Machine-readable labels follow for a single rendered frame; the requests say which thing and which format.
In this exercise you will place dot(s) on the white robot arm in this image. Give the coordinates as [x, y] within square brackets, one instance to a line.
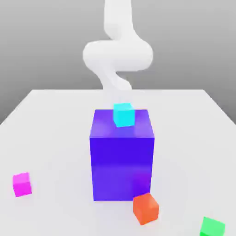
[118, 55]

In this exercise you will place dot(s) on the small cyan cube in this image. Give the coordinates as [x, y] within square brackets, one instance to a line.
[123, 115]

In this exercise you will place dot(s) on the small orange cube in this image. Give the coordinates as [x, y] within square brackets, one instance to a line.
[145, 209]

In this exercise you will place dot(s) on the small magenta cube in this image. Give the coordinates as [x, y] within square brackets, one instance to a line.
[22, 185]

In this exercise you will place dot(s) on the small green cube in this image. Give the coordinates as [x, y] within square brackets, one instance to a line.
[212, 227]

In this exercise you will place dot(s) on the large purple box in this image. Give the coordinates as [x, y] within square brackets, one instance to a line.
[121, 166]

